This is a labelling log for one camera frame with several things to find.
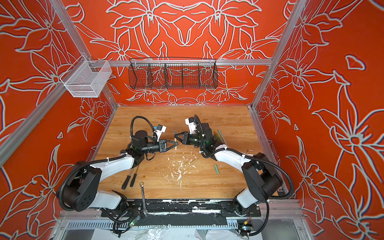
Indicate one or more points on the black screwdriver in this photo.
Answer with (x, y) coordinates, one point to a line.
(127, 180)
(134, 177)

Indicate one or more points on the black screwdriver right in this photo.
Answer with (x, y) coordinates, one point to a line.
(134, 177)

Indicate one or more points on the black screwdriver left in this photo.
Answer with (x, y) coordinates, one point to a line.
(127, 180)

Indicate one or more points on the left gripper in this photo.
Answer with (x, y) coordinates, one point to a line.
(162, 145)

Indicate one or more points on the black wire basket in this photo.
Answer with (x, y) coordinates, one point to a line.
(177, 74)

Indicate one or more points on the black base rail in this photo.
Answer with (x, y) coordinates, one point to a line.
(220, 207)

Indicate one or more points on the light green cap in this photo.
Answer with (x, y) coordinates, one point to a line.
(216, 169)

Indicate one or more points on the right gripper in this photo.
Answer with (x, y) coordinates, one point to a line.
(185, 138)

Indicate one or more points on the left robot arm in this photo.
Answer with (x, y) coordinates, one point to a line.
(79, 190)

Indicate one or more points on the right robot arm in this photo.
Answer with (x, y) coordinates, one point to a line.
(265, 180)

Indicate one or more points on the beige pen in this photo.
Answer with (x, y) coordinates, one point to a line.
(175, 132)

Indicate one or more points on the clear plastic bin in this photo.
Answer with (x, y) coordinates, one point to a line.
(84, 80)

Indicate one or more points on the metal wrench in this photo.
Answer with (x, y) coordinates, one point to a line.
(144, 206)

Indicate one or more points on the light green pen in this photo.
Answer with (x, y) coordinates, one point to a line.
(222, 137)

